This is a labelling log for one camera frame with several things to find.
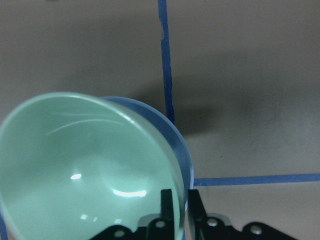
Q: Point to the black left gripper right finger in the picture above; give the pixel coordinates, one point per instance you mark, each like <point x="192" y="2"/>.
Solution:
<point x="205" y="227"/>

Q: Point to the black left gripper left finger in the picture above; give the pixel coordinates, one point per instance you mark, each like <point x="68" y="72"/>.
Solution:
<point x="160" y="228"/>

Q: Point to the green bowl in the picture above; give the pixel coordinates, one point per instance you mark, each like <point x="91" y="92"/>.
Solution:
<point x="87" y="170"/>

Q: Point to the blue bowl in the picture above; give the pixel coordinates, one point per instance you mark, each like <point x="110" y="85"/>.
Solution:
<point x="175" y="140"/>

